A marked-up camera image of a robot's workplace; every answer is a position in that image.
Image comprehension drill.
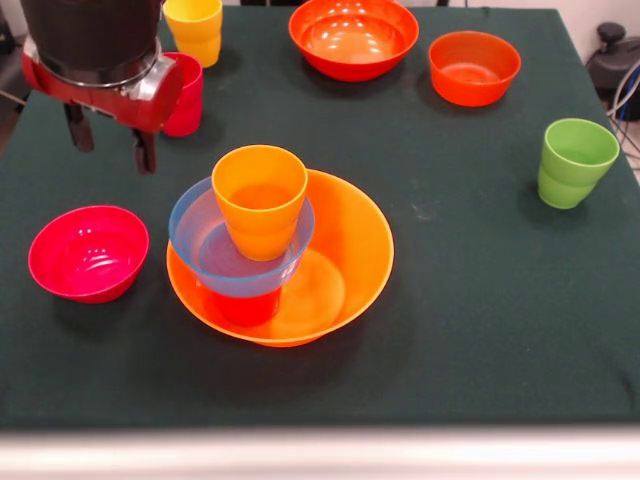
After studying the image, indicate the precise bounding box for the yellow cup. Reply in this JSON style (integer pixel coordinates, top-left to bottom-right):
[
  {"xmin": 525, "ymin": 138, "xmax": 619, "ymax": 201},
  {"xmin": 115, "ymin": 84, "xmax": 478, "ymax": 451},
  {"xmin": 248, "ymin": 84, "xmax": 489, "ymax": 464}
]
[{"xmin": 162, "ymin": 0, "xmax": 224, "ymax": 69}]

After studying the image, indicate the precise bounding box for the dark grey pedestal base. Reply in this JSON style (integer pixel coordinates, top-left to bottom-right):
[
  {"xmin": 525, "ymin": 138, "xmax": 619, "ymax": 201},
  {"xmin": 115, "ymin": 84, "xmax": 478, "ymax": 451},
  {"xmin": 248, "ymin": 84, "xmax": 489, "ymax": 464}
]
[
  {"xmin": 0, "ymin": 4, "xmax": 31, "ymax": 109},
  {"xmin": 584, "ymin": 22, "xmax": 640, "ymax": 96}
]

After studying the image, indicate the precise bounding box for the tangle of cables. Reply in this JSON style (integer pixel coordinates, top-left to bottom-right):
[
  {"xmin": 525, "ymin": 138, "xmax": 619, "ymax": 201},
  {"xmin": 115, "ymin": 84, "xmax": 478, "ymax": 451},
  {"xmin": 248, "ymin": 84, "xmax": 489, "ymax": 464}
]
[{"xmin": 607, "ymin": 59, "xmax": 640, "ymax": 146}]

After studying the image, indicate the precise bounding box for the orange cup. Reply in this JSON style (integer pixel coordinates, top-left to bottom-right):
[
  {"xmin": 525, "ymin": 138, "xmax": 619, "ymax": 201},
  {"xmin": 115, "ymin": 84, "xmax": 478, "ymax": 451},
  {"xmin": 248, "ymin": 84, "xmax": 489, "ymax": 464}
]
[{"xmin": 211, "ymin": 144, "xmax": 309, "ymax": 262}]

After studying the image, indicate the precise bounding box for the light blue bowl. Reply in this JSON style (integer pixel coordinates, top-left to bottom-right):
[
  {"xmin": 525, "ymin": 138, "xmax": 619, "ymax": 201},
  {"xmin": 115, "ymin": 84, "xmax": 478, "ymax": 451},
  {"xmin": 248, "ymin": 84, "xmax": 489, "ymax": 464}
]
[{"xmin": 168, "ymin": 175, "xmax": 316, "ymax": 300}]

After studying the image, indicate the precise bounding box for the dark green tablecloth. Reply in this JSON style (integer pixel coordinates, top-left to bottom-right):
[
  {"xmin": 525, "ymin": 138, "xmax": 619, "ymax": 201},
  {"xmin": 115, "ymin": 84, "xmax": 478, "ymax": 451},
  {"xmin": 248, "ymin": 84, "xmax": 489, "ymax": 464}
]
[{"xmin": 0, "ymin": 3, "xmax": 640, "ymax": 432}]

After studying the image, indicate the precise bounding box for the green cup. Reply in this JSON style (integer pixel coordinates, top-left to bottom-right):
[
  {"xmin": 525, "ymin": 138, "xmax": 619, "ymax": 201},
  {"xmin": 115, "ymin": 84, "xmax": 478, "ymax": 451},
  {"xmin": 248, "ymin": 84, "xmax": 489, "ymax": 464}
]
[{"xmin": 537, "ymin": 118, "xmax": 621, "ymax": 210}]

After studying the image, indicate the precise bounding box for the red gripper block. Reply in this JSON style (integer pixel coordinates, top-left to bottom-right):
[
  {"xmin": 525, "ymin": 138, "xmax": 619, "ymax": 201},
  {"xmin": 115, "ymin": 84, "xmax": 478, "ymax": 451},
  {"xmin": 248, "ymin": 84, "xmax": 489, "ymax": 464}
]
[{"xmin": 20, "ymin": 49, "xmax": 184, "ymax": 176}]

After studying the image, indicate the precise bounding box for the pink-red bowl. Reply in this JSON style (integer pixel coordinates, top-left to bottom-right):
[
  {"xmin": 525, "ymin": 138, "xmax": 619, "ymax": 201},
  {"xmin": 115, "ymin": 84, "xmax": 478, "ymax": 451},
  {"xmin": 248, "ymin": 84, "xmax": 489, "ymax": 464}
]
[{"xmin": 27, "ymin": 204, "xmax": 150, "ymax": 305}]

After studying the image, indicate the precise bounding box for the large red-orange bowl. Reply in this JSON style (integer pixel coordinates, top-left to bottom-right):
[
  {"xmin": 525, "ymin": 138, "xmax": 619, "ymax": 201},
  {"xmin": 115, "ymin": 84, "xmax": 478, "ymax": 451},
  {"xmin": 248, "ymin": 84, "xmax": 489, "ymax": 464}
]
[{"xmin": 288, "ymin": 0, "xmax": 420, "ymax": 83}]

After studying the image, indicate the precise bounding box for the small red-orange bowl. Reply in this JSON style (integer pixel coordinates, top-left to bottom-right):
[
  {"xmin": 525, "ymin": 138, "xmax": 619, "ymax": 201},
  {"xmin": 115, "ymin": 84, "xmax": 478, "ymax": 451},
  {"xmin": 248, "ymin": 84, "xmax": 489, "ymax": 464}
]
[{"xmin": 427, "ymin": 30, "xmax": 523, "ymax": 108}]

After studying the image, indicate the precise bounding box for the pink-red cup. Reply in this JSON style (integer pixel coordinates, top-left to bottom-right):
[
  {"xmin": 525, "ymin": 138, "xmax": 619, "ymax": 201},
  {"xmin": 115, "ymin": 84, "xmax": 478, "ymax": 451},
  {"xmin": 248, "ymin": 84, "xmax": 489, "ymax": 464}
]
[{"xmin": 160, "ymin": 52, "xmax": 205, "ymax": 138}]

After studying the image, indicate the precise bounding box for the red-orange cup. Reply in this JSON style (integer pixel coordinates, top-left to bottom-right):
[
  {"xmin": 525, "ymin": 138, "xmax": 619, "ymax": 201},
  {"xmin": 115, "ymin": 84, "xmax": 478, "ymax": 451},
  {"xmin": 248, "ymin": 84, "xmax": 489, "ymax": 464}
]
[{"xmin": 212, "ymin": 287, "xmax": 282, "ymax": 329}]

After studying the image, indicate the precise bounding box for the large orange bowl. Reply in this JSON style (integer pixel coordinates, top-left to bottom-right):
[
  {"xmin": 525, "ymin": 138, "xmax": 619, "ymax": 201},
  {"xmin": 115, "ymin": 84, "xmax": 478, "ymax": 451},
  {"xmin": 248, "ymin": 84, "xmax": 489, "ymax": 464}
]
[{"xmin": 166, "ymin": 168, "xmax": 395, "ymax": 349}]

